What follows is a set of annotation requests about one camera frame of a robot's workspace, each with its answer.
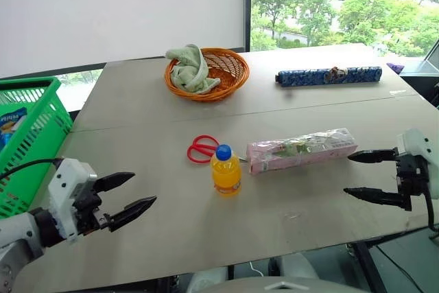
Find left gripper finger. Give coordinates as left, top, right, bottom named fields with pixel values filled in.
left=94, top=172, right=137, bottom=194
left=104, top=196, right=158, bottom=233

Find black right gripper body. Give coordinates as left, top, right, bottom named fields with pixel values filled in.
left=394, top=154, right=430, bottom=198

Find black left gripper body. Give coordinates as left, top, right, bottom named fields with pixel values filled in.
left=69, top=183, right=111, bottom=236

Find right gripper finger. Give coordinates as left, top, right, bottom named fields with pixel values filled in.
left=347, top=147, right=400, bottom=164
left=343, top=186, right=413, bottom=212

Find green plastic shopping basket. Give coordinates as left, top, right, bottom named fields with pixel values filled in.
left=0, top=76, right=74, bottom=219

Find orange wicker basket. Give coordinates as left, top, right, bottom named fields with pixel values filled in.
left=164, top=47, right=250, bottom=103

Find pink long box package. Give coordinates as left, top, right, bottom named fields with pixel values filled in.
left=246, top=127, right=358, bottom=177

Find black table leg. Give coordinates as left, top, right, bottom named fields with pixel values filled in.
left=345, top=240, right=382, bottom=293

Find purple triangular cloth piece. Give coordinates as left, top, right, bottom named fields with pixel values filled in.
left=385, top=62, right=406, bottom=75

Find orange juice bottle blue cap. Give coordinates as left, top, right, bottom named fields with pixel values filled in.
left=209, top=143, right=242, bottom=198

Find grey laptop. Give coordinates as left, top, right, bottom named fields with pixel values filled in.
left=399, top=45, right=439, bottom=78

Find blue patterned roll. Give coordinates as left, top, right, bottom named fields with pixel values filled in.
left=274, top=65, right=383, bottom=89

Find blue snack package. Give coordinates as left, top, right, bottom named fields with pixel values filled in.
left=0, top=106, right=28, bottom=152

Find light green towel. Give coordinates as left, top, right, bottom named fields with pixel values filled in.
left=165, top=44, right=222, bottom=95

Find white roller blind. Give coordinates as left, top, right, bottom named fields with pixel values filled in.
left=0, top=0, right=246, bottom=80

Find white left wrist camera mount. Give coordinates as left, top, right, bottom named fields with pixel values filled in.
left=47, top=158, right=99, bottom=244

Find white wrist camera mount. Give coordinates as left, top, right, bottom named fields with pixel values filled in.
left=47, top=158, right=99, bottom=244
left=396, top=128, right=439, bottom=201

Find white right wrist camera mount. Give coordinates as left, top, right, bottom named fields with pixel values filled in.
left=396, top=128, right=439, bottom=201

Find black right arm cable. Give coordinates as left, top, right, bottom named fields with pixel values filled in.
left=423, top=192, right=439, bottom=233

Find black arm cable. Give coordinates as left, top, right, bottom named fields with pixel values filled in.
left=0, top=157, right=64, bottom=181
left=423, top=192, right=439, bottom=233

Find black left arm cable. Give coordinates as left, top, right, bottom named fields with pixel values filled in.
left=0, top=157, right=64, bottom=181

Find black floor cable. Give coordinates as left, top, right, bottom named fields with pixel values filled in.
left=376, top=244, right=427, bottom=293

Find red handled scissors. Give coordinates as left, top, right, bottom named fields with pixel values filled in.
left=187, top=134, right=248, bottom=165

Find white thin cable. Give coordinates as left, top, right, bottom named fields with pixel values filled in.
left=248, top=261, right=265, bottom=279

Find dark window frame post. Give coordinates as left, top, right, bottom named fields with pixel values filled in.
left=244, top=0, right=254, bottom=52

